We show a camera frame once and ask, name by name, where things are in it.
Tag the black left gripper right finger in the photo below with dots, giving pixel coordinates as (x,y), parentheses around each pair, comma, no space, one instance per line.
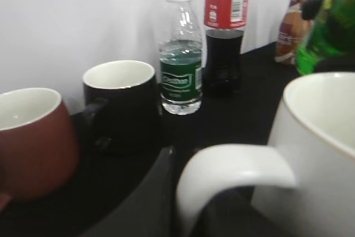
(310,9)

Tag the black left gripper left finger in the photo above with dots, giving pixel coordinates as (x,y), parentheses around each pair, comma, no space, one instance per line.
(147,210)

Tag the green soda bottle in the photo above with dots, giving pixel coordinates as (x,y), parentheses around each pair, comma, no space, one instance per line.
(329,46)

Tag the white mug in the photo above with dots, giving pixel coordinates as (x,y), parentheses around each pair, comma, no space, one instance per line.
(303,176)

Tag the cestbon water bottle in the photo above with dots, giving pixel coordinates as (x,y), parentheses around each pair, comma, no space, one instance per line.
(180,49)

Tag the brown tea bottle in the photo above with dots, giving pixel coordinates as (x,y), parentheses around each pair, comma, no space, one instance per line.
(292,30)

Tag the cola bottle red label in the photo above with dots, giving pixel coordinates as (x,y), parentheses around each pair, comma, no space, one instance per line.
(225,22)

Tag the black mug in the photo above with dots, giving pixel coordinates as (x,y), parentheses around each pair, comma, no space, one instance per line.
(122,107)

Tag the red mug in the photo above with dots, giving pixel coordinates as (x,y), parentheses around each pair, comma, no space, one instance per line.
(39,149)

